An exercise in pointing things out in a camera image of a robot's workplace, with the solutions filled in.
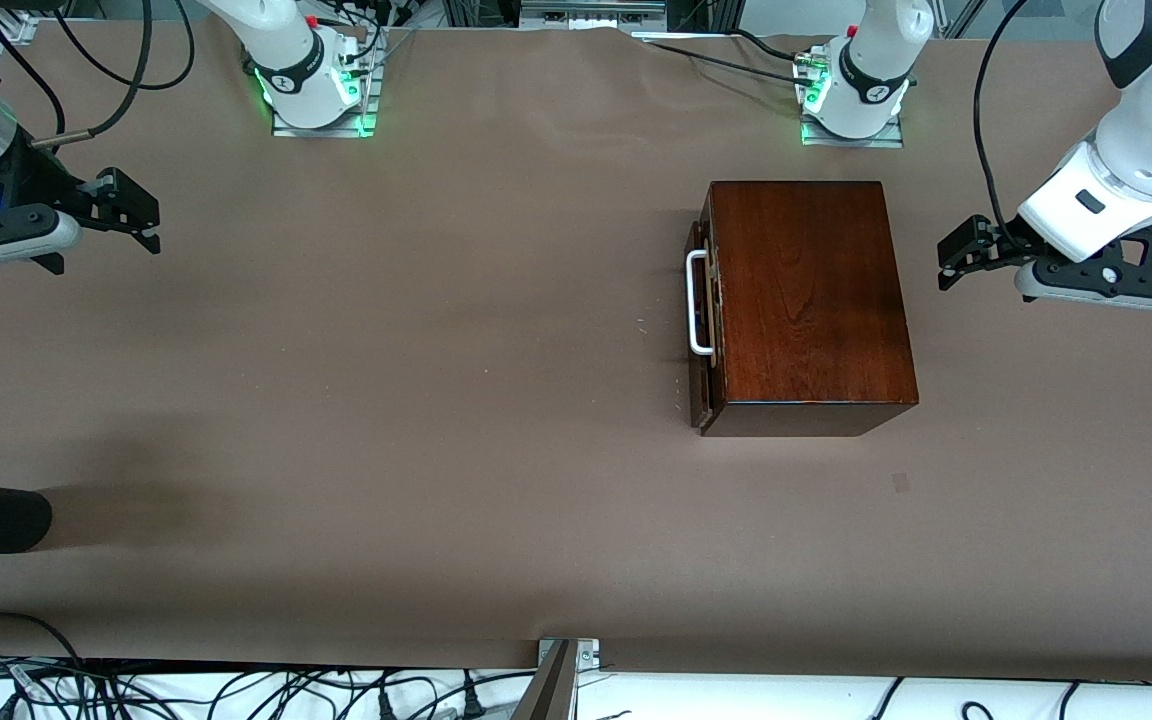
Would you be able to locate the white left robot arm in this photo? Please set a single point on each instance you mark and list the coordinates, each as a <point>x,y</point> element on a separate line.
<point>1136,150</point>

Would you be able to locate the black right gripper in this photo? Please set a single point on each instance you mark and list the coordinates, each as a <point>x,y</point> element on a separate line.
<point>36,180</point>

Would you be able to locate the dark metal post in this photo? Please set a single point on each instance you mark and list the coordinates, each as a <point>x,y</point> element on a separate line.
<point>546,690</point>

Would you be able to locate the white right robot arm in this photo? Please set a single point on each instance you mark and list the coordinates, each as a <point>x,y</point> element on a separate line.
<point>288,55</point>

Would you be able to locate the small aluminium bracket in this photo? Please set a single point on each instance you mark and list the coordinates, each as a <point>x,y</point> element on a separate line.
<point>586,652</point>

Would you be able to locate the grey metal frame box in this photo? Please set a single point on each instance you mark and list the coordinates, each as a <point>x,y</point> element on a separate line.
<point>591,12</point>

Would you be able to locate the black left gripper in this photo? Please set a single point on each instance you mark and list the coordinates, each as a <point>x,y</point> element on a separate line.
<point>994,249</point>

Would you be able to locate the dark brown wooden cabinet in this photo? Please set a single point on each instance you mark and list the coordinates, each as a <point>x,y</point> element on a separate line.
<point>816,300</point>

